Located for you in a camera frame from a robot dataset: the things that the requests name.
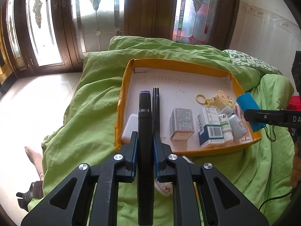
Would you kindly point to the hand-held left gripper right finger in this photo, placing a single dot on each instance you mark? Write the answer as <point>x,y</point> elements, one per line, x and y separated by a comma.
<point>157,155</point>

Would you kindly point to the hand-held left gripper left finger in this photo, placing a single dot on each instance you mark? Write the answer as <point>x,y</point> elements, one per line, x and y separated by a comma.
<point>134,150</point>

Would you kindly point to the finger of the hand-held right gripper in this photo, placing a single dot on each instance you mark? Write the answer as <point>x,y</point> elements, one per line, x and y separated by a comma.
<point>263,117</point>

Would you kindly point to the blue cylinder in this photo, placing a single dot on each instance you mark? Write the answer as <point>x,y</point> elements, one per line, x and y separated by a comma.
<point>247,101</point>

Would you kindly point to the white translucent container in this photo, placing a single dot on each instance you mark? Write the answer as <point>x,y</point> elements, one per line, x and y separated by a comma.
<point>129,127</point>

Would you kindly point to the black marker pen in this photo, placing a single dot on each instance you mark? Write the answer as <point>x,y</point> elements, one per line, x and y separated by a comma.
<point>145,127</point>

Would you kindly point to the grey bottle with white cap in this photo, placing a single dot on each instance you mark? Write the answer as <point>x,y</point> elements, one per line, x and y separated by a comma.
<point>235,122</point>

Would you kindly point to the small white pill bottle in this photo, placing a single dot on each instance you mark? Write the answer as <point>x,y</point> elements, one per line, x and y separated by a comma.
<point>224,124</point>

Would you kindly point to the small white grey box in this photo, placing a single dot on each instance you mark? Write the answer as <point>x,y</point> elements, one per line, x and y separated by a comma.
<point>182,122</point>

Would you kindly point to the black gold-tipped pen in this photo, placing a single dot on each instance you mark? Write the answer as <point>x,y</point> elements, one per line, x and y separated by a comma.
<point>156,108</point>

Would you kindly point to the white medicine box with barcode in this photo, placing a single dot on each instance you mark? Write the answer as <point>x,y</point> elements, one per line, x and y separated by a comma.
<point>210,131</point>

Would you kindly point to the yellow keyring clasp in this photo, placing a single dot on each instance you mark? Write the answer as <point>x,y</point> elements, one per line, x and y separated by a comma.
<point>209,102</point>

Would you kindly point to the yellow cardboard tray box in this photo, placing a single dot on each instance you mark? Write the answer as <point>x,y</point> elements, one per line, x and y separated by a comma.
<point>160,84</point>

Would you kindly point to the person's right hand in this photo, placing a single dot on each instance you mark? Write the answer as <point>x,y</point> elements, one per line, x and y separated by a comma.
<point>296,167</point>

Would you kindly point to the white pink packet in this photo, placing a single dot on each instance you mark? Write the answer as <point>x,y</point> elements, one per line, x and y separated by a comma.
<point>164,187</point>

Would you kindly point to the green blanket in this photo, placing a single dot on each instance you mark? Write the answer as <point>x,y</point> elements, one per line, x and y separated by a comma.
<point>94,122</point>

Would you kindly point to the black flat object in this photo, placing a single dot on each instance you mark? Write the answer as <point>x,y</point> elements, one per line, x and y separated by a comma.
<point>296,68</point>

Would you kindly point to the green patterned pillow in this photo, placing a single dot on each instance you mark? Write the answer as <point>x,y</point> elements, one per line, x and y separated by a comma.
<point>249,61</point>

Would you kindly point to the person's bare foot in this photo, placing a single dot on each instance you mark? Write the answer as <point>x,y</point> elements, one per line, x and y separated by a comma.
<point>33,156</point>

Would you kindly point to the black high-heel shoes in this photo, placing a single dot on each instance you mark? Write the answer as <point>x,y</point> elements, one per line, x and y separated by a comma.
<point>28,196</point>

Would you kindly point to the red stained glass window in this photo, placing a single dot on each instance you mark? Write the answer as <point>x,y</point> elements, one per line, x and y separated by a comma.
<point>202,16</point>

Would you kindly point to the wooden leaded glass door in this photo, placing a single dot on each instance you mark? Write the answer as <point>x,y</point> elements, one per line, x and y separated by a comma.
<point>40,28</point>
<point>94,16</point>

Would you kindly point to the golden framed glass door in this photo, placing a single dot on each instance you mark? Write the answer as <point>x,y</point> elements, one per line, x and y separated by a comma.
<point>4,70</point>

